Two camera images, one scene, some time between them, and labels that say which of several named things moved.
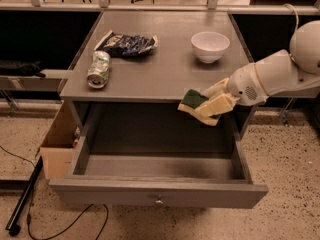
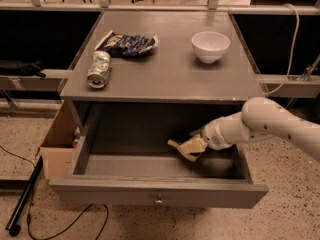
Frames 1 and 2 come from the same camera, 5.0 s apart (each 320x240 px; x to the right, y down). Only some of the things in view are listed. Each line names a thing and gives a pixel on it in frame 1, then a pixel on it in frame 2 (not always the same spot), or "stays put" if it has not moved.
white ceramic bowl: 209,46 stays put
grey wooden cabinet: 155,57 stays put
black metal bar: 12,226 stays put
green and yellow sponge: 191,99 -> 195,145
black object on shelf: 15,68 stays put
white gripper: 246,83 -> 213,134
